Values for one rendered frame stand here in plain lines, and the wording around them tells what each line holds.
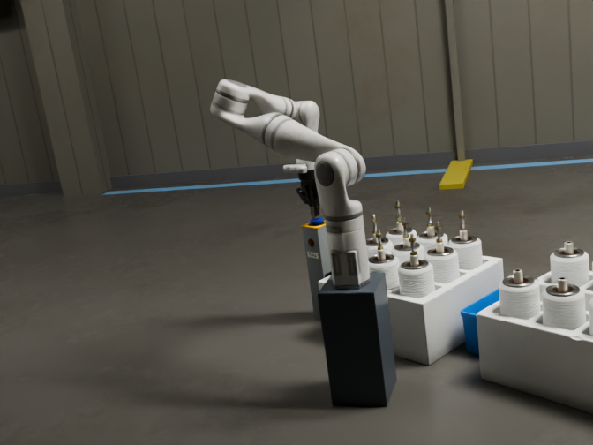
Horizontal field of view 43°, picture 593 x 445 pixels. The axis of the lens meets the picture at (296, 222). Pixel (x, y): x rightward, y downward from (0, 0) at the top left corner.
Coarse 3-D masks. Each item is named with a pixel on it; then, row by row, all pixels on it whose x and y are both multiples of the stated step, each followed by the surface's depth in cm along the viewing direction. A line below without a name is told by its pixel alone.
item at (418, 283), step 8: (400, 272) 206; (408, 272) 204; (416, 272) 203; (424, 272) 203; (432, 272) 206; (400, 280) 207; (408, 280) 204; (416, 280) 204; (424, 280) 204; (432, 280) 206; (400, 288) 209; (408, 288) 205; (416, 288) 204; (424, 288) 205; (432, 288) 207; (416, 296) 205; (424, 296) 205
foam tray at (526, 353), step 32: (544, 288) 200; (480, 320) 188; (512, 320) 182; (480, 352) 191; (512, 352) 183; (544, 352) 176; (576, 352) 169; (512, 384) 186; (544, 384) 178; (576, 384) 172
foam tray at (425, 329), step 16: (464, 272) 217; (480, 272) 216; (496, 272) 222; (320, 288) 227; (448, 288) 207; (464, 288) 212; (480, 288) 217; (496, 288) 223; (400, 304) 205; (416, 304) 201; (432, 304) 202; (448, 304) 207; (464, 304) 212; (400, 320) 206; (416, 320) 202; (432, 320) 203; (448, 320) 208; (400, 336) 208; (416, 336) 204; (432, 336) 203; (448, 336) 209; (464, 336) 214; (400, 352) 210; (416, 352) 206; (432, 352) 204
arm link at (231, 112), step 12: (216, 96) 201; (216, 108) 201; (228, 108) 200; (240, 108) 201; (228, 120) 199; (240, 120) 197; (252, 120) 194; (264, 120) 191; (252, 132) 194; (264, 132) 190; (264, 144) 193
